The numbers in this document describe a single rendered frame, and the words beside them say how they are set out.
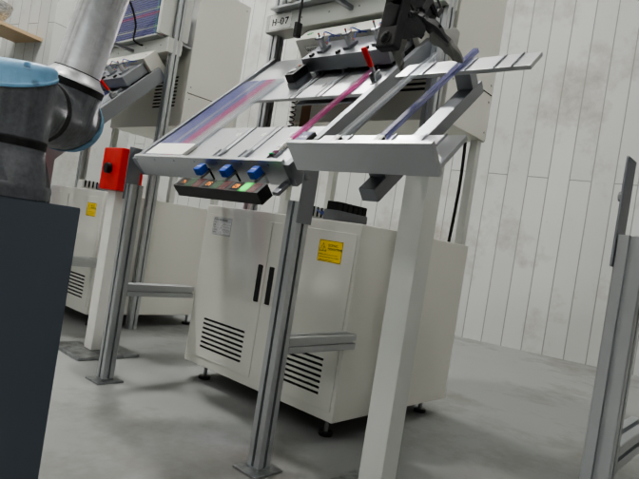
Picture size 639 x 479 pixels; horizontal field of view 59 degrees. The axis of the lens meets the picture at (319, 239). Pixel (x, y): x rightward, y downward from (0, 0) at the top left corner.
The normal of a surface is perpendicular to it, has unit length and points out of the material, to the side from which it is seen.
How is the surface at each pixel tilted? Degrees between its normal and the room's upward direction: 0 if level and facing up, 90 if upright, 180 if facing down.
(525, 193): 90
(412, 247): 90
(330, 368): 90
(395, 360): 90
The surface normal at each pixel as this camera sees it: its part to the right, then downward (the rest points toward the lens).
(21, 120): 0.65, 0.11
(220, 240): -0.66, -0.10
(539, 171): -0.46, -0.07
